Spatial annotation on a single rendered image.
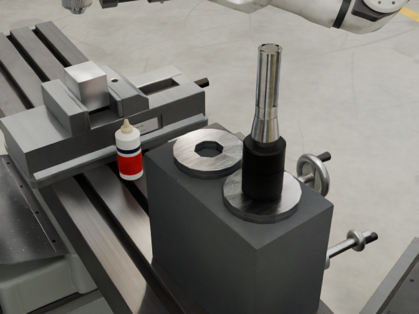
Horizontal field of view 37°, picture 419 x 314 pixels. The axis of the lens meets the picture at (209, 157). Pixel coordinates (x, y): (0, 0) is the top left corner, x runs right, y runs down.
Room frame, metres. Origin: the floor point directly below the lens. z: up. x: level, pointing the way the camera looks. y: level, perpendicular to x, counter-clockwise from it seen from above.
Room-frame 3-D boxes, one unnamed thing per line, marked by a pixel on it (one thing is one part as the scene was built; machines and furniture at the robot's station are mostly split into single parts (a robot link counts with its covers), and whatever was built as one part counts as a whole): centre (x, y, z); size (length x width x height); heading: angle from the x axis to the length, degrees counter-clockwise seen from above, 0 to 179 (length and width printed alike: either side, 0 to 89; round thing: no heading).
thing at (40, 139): (0.95, 0.18, 0.99); 0.35 x 0.15 x 0.11; 123
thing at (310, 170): (1.19, -0.22, 0.63); 0.16 x 0.12 x 0.12; 121
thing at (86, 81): (0.94, 0.21, 1.05); 0.06 x 0.05 x 0.06; 33
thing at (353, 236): (1.08, -0.32, 0.51); 0.22 x 0.06 x 0.06; 121
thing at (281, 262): (0.59, -0.03, 1.03); 0.22 x 0.12 x 0.20; 38
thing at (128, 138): (0.84, 0.13, 0.99); 0.04 x 0.04 x 0.11
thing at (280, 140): (0.56, -0.06, 1.20); 0.05 x 0.05 x 0.01
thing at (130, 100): (0.97, 0.16, 1.02); 0.12 x 0.06 x 0.04; 33
